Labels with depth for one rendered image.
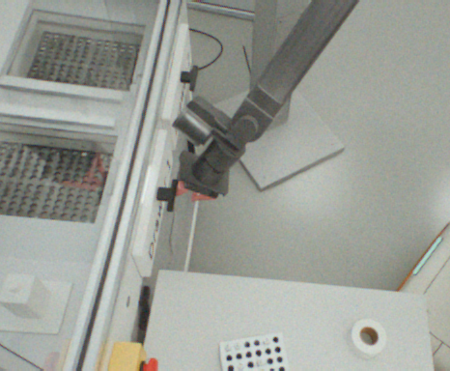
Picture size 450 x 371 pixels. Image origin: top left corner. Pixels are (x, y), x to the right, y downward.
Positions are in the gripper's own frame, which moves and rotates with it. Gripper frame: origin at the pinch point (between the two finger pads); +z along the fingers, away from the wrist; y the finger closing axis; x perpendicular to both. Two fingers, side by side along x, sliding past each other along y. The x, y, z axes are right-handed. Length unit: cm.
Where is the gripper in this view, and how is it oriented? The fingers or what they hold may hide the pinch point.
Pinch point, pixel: (185, 193)
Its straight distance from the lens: 97.6
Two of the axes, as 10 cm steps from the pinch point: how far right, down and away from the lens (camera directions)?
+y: -8.5, -2.7, -4.6
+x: -0.2, 8.8, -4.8
